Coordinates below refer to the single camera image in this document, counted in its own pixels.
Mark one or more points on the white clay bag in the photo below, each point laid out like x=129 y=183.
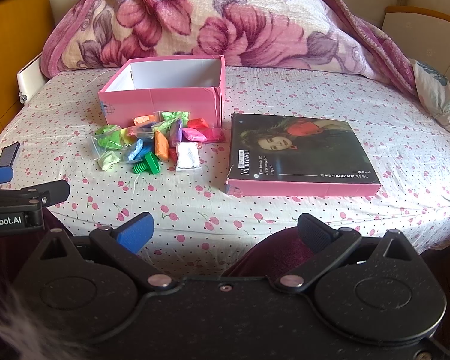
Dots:
x=188 y=158

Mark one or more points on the orange clay bag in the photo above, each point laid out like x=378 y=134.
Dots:
x=161 y=146

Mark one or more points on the pale green clay bag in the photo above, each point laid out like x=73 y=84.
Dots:
x=107 y=160

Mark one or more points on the floral pink blanket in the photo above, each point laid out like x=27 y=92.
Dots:
x=302 y=34

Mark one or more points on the pink cardboard box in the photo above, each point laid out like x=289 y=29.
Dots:
x=192 y=83

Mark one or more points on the purple clay bag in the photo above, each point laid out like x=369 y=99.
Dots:
x=176 y=133

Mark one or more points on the box lid with woman photo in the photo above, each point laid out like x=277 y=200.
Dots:
x=288 y=156

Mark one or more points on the cherry print bed sheet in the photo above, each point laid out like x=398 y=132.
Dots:
x=200 y=228

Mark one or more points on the magenta clay bag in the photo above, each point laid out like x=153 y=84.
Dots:
x=204 y=135

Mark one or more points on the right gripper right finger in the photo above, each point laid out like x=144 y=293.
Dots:
x=330 y=248

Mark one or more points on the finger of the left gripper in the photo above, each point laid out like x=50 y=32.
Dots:
x=9 y=154

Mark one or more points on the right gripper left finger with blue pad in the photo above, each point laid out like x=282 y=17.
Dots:
x=118 y=248

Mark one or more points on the orange wooden cabinet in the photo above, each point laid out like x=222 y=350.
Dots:
x=24 y=27

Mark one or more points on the white bed headboard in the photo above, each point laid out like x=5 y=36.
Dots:
x=421 y=34

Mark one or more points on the floral pillow at right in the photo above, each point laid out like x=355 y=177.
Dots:
x=433 y=91

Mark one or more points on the red clay bag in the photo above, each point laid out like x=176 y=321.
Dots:
x=197 y=123

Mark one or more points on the green clay bag by box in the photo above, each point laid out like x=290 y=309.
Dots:
x=175 y=115

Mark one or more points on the light green clay bag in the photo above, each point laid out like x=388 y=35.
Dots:
x=109 y=137

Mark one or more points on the blue clay bag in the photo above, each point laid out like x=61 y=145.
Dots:
x=136 y=152

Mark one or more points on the white bed side rail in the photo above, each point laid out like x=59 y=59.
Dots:
x=30 y=80

